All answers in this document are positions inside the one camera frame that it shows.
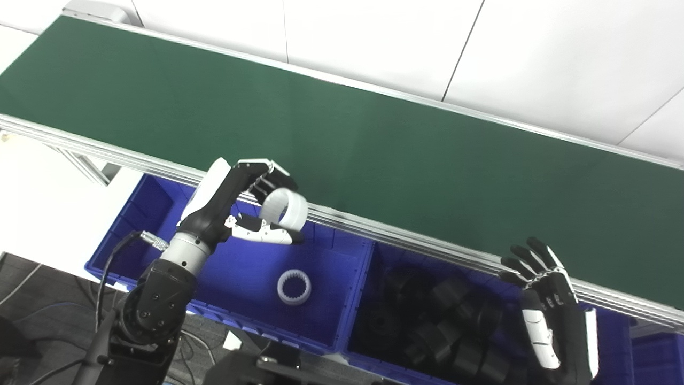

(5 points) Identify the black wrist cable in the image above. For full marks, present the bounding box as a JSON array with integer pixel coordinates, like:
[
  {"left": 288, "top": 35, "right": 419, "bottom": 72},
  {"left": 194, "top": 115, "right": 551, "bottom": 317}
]
[{"left": 95, "top": 230, "right": 169, "bottom": 332}]

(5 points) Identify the black robot torso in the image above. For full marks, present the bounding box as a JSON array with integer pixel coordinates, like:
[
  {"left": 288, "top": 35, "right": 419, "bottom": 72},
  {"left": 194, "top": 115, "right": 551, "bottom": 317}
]
[{"left": 203, "top": 342, "right": 385, "bottom": 385}]

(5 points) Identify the black gear part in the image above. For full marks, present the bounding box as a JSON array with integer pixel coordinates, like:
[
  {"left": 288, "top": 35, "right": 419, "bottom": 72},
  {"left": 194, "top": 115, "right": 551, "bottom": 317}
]
[
  {"left": 361, "top": 305, "right": 402, "bottom": 344},
  {"left": 411, "top": 321, "right": 456, "bottom": 360},
  {"left": 430, "top": 275, "right": 472, "bottom": 312},
  {"left": 449, "top": 340, "right": 488, "bottom": 378},
  {"left": 385, "top": 270, "right": 424, "bottom": 301}
]

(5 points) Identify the white ring gear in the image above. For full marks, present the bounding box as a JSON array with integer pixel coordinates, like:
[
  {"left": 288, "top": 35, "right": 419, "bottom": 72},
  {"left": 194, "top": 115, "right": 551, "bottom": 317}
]
[
  {"left": 259, "top": 188, "right": 309, "bottom": 232},
  {"left": 277, "top": 269, "right": 312, "bottom": 306}
]

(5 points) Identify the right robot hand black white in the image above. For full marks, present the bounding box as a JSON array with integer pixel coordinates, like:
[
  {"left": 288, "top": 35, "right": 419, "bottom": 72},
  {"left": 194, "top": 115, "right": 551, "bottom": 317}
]
[{"left": 500, "top": 237, "right": 599, "bottom": 385}]

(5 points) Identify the green conveyor belt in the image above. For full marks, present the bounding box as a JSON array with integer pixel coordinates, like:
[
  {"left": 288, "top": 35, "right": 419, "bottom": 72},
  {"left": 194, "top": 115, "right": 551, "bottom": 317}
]
[
  {"left": 0, "top": 15, "right": 684, "bottom": 311},
  {"left": 0, "top": 5, "right": 684, "bottom": 329}
]

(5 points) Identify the blue bin with black parts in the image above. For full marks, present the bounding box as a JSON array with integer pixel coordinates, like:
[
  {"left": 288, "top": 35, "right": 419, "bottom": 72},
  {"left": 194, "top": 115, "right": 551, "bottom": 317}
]
[{"left": 342, "top": 241, "right": 636, "bottom": 385}]

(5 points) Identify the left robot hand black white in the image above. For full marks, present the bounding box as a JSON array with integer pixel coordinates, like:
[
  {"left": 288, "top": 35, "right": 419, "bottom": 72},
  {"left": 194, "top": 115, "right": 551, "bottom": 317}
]
[{"left": 179, "top": 158, "right": 305, "bottom": 252}]

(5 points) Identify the aluminium conveyor leg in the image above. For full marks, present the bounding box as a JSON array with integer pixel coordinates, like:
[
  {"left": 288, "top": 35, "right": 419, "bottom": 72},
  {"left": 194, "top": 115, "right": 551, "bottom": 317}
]
[{"left": 51, "top": 147, "right": 121, "bottom": 187}]

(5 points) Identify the white floor cable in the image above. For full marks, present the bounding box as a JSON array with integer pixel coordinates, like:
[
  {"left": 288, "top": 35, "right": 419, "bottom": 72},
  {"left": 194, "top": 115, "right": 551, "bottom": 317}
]
[{"left": 0, "top": 263, "right": 42, "bottom": 306}]

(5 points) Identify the grey conveyor end housing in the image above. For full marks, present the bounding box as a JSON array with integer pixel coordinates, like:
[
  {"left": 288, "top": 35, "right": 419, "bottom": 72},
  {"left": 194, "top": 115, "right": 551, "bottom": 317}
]
[{"left": 61, "top": 0, "right": 142, "bottom": 26}]

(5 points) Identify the blue bin with white rings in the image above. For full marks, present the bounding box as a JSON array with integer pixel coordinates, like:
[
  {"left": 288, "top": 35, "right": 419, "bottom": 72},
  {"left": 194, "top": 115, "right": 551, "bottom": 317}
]
[{"left": 84, "top": 174, "right": 375, "bottom": 356}]

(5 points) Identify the large empty blue bin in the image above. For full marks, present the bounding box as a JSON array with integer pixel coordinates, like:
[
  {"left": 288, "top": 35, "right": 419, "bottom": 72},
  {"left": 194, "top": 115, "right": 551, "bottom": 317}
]
[{"left": 631, "top": 332, "right": 684, "bottom": 385}]

